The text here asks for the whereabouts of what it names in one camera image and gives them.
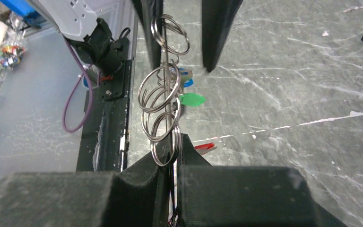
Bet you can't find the bag of colourful tags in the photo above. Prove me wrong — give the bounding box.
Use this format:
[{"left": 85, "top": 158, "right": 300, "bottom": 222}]
[{"left": 0, "top": 12, "right": 28, "bottom": 70}]

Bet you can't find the large metal keyring disc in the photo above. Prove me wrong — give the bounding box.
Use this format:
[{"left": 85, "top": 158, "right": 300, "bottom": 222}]
[{"left": 137, "top": 14, "right": 191, "bottom": 227}]

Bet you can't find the blue plastic bin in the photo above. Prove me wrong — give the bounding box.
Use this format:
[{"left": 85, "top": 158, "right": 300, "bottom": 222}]
[{"left": 0, "top": 0, "right": 40, "bottom": 18}]

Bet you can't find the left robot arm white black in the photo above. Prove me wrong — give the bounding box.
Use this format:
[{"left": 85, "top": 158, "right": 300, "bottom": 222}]
[{"left": 29, "top": 0, "right": 242, "bottom": 75}]

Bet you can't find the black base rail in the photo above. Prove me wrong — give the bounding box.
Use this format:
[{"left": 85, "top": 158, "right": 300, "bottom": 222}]
[{"left": 76, "top": 29, "right": 135, "bottom": 172}]

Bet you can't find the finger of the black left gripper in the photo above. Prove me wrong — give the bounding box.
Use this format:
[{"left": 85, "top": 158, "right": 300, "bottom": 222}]
[
  {"left": 201, "top": 0, "right": 243, "bottom": 73},
  {"left": 131, "top": 0, "right": 164, "bottom": 70}
]

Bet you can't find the red key tag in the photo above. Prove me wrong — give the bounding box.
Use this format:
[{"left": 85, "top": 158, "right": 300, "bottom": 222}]
[{"left": 194, "top": 142, "right": 217, "bottom": 155}]

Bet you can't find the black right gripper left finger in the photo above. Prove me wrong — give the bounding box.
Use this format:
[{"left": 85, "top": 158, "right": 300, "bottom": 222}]
[{"left": 0, "top": 154, "right": 159, "bottom": 227}]

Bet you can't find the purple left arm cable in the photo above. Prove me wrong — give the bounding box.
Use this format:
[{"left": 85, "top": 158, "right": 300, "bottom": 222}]
[{"left": 62, "top": 37, "right": 94, "bottom": 133}]

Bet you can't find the blue key tag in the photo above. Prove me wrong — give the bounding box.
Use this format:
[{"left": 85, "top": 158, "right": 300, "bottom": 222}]
[{"left": 179, "top": 68, "right": 193, "bottom": 87}]

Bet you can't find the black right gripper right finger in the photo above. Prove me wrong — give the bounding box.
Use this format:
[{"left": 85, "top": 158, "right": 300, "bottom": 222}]
[{"left": 177, "top": 134, "right": 344, "bottom": 227}]

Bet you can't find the green key tag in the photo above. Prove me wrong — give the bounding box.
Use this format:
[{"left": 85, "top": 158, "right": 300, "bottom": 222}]
[{"left": 179, "top": 93, "right": 206, "bottom": 106}]

